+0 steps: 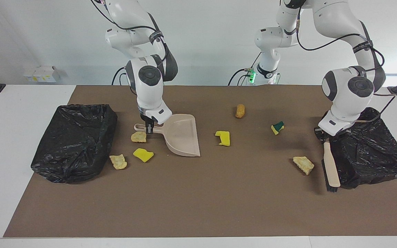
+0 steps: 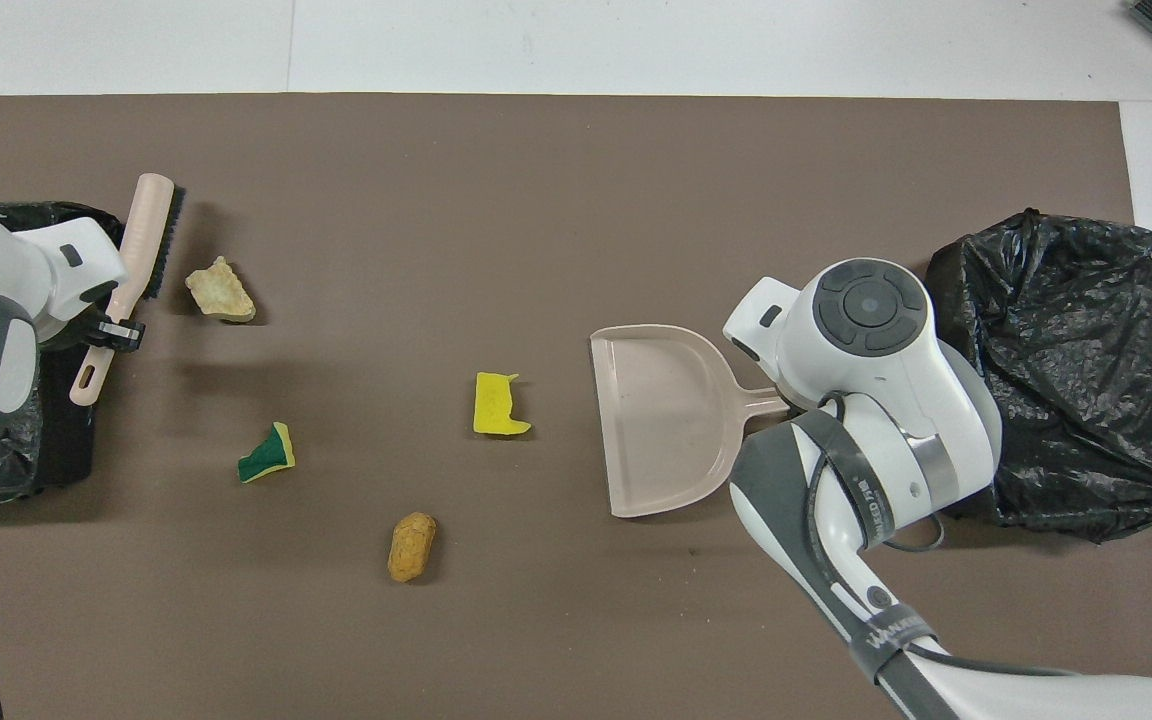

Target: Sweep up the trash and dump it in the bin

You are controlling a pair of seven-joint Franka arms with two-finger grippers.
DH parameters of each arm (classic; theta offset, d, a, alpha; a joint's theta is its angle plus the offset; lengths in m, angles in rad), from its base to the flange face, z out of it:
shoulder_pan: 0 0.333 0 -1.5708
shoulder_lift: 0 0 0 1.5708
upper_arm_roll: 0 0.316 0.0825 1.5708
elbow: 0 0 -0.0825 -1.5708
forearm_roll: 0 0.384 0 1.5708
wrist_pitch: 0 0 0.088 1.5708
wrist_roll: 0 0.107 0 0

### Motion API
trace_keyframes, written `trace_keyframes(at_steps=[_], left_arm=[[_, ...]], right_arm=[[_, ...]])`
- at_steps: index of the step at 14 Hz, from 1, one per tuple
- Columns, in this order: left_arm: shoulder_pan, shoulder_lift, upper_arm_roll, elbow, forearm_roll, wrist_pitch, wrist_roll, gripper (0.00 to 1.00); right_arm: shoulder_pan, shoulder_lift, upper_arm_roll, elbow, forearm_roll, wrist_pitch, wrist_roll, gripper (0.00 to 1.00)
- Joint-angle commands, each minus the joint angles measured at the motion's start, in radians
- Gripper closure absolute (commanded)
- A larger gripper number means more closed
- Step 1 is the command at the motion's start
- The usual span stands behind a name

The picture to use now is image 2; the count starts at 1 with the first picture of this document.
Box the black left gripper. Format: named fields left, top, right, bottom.
left=71, top=312, right=146, bottom=352

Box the beige hand brush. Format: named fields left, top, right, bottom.
left=69, top=173, right=187, bottom=407

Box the green and yellow sponge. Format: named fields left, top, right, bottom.
left=238, top=421, right=296, bottom=485

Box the orange brown bread roll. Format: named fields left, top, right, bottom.
left=387, top=512, right=438, bottom=584

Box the yellow notched sponge piece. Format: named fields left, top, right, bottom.
left=473, top=372, right=533, bottom=437

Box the beige plastic dustpan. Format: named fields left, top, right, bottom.
left=589, top=324, right=792, bottom=519

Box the brown table mat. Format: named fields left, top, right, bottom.
left=0, top=93, right=1152, bottom=720

